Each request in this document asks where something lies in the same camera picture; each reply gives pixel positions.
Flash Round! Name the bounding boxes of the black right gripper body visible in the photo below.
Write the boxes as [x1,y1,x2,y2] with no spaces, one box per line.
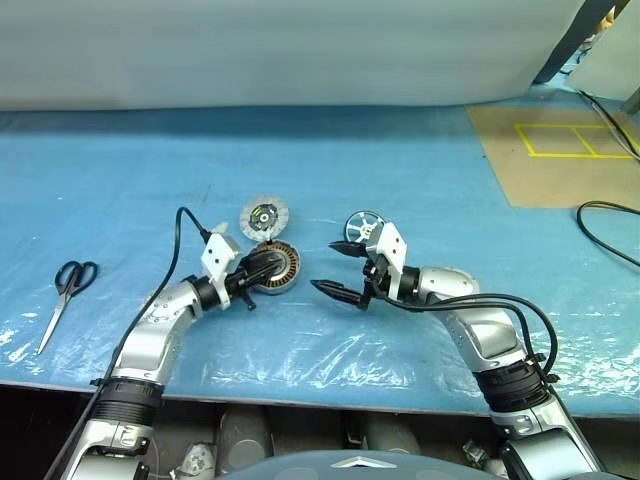
[360,246,395,313]

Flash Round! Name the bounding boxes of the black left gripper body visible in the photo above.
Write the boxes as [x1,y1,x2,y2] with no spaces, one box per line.
[224,261,260,313]

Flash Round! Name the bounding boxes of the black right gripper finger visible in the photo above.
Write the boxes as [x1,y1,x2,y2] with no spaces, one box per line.
[327,240,371,259]
[310,278,370,308]

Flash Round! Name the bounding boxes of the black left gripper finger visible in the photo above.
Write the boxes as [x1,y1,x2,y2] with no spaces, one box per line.
[244,251,284,274]
[239,264,288,289]

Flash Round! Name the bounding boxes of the silver spoked rotor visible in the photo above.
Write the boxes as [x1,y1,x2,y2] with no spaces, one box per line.
[343,209,389,247]

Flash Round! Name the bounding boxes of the motor housing with copper windings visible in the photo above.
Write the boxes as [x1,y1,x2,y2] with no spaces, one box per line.
[247,240,303,297]

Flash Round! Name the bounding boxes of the round grey motor lid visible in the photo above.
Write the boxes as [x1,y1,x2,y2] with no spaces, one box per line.
[239,195,291,242]

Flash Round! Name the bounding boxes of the blue plastic table cover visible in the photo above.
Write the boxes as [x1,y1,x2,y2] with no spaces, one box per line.
[0,82,640,417]

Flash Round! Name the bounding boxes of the dark grey rounded cylinder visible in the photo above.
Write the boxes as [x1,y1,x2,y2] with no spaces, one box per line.
[358,413,422,455]
[216,406,275,462]

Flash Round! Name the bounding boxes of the grey robot torso with logo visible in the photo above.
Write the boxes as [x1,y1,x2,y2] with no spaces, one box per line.
[214,448,507,480]

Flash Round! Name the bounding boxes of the brown cardboard sheet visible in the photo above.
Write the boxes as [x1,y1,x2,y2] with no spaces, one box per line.
[465,102,640,209]

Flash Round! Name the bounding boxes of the white foam backdrop board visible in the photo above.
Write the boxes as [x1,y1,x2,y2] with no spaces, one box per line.
[0,0,594,113]

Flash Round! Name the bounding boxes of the yellow tape rectangle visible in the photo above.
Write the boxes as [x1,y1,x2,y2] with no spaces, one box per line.
[514,122,637,161]

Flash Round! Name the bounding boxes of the white panel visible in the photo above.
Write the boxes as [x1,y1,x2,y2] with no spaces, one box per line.
[567,27,640,100]

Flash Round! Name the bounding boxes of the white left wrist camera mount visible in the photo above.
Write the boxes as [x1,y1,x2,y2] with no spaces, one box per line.
[200,232,244,308]

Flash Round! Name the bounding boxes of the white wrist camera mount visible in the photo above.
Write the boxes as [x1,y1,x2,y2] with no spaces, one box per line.
[200,232,244,308]
[366,222,409,304]

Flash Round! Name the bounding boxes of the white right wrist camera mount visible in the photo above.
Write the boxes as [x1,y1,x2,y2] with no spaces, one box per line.
[366,222,409,304]

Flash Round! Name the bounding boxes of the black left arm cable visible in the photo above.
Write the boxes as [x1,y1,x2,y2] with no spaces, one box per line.
[49,206,217,480]

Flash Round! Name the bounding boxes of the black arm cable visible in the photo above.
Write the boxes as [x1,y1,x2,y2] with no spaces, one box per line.
[49,206,217,480]
[377,291,561,386]

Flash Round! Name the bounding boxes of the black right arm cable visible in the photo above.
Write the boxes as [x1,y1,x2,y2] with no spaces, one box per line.
[377,291,561,386]

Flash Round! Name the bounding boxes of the black-handled scissors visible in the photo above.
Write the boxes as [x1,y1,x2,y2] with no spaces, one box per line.
[36,260,100,356]

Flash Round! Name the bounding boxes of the looped black cable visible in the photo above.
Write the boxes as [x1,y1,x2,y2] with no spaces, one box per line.
[575,200,640,274]

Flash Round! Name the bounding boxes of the thin black cable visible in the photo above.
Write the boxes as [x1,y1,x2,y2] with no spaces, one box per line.
[573,87,640,162]

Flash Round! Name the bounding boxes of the grey slanted post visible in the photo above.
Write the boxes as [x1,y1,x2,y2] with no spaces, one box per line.
[533,0,617,85]

